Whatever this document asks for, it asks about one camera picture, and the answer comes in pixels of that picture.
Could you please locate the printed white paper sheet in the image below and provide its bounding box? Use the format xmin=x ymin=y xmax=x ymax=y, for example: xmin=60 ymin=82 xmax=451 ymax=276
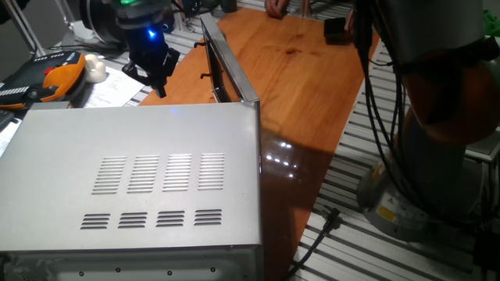
xmin=84 ymin=66 xmax=146 ymax=109

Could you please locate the grey metal plate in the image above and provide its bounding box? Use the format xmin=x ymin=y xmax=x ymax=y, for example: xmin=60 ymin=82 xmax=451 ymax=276
xmin=464 ymin=132 xmax=500 ymax=164

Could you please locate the aluminium post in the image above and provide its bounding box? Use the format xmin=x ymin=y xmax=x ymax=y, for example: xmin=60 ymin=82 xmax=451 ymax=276
xmin=298 ymin=0 xmax=316 ymax=17

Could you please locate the orange black teach pendant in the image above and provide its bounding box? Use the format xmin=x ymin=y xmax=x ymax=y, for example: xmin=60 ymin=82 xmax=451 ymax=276
xmin=0 ymin=50 xmax=88 ymax=111

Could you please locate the silver microwave oven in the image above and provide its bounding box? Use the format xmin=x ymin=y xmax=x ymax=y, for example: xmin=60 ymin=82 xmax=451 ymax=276
xmin=0 ymin=101 xmax=263 ymax=281

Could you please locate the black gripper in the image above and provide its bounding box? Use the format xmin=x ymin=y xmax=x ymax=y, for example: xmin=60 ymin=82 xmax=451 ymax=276
xmin=121 ymin=22 xmax=182 ymax=99

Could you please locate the large black round device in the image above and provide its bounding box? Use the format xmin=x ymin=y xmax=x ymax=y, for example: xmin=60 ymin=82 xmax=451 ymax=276
xmin=79 ymin=0 xmax=128 ymax=44

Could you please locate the glossy wooden board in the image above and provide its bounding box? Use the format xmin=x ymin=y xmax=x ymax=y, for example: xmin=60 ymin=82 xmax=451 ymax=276
xmin=139 ymin=6 xmax=380 ymax=281

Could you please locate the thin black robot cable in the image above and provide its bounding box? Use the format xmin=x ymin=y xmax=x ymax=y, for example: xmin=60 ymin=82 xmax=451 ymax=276
xmin=384 ymin=0 xmax=409 ymax=188

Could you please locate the green cloth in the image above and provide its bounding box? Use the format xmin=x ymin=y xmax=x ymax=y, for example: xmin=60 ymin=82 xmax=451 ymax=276
xmin=484 ymin=9 xmax=500 ymax=37

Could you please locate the grey metal tripod leg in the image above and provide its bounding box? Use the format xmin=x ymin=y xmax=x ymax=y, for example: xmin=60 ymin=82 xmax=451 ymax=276
xmin=3 ymin=0 xmax=45 ymax=59
xmin=57 ymin=0 xmax=76 ymax=29

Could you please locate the white figurine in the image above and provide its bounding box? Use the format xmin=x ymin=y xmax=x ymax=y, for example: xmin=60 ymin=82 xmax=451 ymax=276
xmin=84 ymin=53 xmax=108 ymax=84

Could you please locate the black strap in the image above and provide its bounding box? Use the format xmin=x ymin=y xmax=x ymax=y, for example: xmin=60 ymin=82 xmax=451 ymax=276
xmin=392 ymin=37 xmax=500 ymax=75

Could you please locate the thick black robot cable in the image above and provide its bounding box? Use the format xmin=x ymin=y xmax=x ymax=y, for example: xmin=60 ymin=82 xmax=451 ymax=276
xmin=353 ymin=0 xmax=481 ymax=231

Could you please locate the right hand olive sleeve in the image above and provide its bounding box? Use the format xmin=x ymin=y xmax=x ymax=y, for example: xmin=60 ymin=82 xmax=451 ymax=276
xmin=264 ymin=0 xmax=291 ymax=20

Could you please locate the black power plug cable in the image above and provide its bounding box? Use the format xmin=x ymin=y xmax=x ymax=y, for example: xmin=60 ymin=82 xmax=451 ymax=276
xmin=281 ymin=205 xmax=341 ymax=281

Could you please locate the aluminium profile upright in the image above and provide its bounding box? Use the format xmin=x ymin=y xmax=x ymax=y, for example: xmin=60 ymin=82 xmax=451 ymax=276
xmin=171 ymin=9 xmax=197 ymax=34

